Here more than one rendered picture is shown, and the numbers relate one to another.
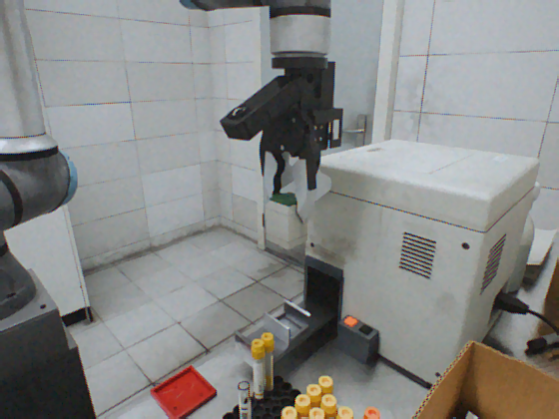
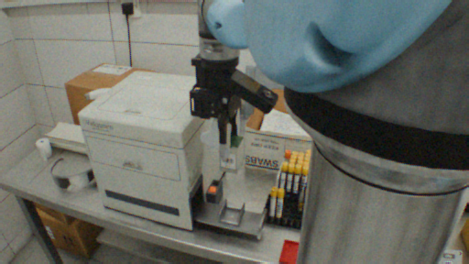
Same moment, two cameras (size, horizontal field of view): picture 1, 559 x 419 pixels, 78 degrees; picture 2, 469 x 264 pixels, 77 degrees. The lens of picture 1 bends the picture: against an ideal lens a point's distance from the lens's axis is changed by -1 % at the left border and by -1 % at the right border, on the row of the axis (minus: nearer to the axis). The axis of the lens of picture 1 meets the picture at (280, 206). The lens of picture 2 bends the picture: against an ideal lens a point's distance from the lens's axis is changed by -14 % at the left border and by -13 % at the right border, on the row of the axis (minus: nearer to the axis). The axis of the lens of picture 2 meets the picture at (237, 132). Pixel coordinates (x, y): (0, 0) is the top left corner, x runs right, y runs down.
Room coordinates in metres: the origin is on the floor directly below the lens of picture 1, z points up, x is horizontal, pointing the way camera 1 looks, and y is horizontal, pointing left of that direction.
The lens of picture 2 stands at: (0.73, 0.52, 1.53)
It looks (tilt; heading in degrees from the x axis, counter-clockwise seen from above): 32 degrees down; 242
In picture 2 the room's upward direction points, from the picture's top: straight up
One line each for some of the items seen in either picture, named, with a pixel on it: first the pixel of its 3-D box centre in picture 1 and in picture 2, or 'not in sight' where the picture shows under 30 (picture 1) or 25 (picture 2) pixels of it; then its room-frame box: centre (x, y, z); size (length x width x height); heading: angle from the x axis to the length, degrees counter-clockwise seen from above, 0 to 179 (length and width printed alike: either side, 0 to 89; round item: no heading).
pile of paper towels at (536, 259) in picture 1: (524, 245); (76, 137); (0.79, -0.62, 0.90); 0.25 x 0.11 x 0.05; 135
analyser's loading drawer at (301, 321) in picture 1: (295, 319); (223, 214); (0.48, -0.03, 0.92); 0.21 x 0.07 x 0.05; 135
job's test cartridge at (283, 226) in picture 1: (286, 220); (232, 154); (0.47, -0.01, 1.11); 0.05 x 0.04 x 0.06; 44
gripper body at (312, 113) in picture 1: (302, 107); (216, 86); (0.49, -0.03, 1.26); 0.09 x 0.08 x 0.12; 134
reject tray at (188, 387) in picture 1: (183, 392); (295, 253); (0.37, 0.14, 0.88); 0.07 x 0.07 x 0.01; 45
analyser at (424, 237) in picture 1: (410, 243); (164, 146); (0.55, -0.23, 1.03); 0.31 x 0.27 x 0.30; 135
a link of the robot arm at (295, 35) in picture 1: (297, 40); (219, 47); (0.48, -0.02, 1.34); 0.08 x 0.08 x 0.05
